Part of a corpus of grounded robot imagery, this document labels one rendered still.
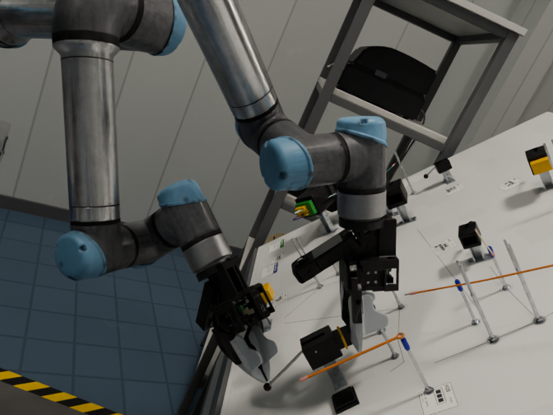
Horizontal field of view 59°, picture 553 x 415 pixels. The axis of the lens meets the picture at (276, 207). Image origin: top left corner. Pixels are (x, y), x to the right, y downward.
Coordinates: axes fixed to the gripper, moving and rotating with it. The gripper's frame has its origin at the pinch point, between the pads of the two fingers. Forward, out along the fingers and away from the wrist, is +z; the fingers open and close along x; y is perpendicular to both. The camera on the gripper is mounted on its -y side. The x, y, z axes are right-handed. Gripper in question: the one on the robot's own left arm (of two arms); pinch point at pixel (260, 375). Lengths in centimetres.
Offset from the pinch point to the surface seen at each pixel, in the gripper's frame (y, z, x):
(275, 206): -54, -34, 68
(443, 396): 25.7, 11.7, 9.4
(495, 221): 20, -2, 58
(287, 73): -127, -122, 194
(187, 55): -140, -150, 136
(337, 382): 7.1, 6.9, 8.5
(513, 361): 33.3, 11.7, 17.2
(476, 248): 21.2, -0.4, 43.4
